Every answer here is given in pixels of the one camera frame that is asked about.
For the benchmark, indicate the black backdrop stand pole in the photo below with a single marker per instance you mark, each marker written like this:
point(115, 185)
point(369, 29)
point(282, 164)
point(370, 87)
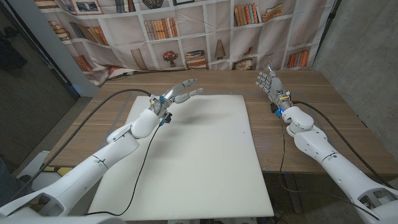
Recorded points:
point(329, 21)

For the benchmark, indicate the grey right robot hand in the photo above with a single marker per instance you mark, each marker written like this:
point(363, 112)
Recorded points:
point(275, 88)

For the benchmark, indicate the dark metal table leg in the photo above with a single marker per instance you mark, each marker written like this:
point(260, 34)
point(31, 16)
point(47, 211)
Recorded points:
point(293, 193)

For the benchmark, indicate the person in blue jeans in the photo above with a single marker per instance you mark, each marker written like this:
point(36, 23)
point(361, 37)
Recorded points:
point(9, 186)

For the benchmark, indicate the white memory foam sheet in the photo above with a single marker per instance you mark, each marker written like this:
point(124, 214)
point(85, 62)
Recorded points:
point(202, 155)

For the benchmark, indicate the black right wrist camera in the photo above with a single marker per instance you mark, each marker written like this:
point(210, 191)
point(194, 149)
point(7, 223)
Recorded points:
point(274, 108)

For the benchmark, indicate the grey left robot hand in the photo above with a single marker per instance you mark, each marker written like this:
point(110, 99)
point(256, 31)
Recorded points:
point(171, 96)

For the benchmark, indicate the white box on floor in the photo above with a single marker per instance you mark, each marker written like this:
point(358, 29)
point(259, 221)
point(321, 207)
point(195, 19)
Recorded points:
point(35, 161)

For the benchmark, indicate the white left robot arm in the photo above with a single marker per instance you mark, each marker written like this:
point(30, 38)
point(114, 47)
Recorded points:
point(93, 168)

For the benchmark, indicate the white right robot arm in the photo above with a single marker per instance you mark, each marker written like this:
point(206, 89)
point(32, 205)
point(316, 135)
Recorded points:
point(339, 174)

